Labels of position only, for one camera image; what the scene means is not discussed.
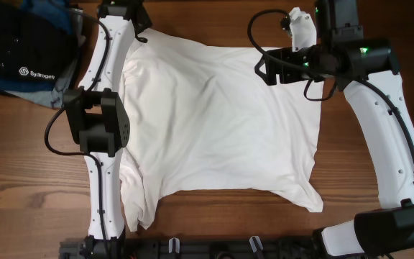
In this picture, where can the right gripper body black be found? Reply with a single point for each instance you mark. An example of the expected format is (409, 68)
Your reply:
(308, 63)

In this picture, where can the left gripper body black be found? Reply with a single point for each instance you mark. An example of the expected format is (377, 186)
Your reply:
(147, 22)

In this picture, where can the white polo shirt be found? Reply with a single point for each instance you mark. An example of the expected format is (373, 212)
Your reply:
(201, 119)

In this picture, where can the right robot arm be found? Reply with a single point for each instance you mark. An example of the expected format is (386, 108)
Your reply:
(330, 43)

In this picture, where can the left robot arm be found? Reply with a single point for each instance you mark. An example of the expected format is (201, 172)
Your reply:
(100, 127)

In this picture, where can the blue folded shirt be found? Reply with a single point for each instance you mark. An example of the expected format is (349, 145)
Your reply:
(54, 14)

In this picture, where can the black folded shirt with logo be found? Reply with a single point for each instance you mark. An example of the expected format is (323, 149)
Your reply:
(23, 43)

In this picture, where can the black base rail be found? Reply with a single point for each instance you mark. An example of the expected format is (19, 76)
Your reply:
(221, 248)

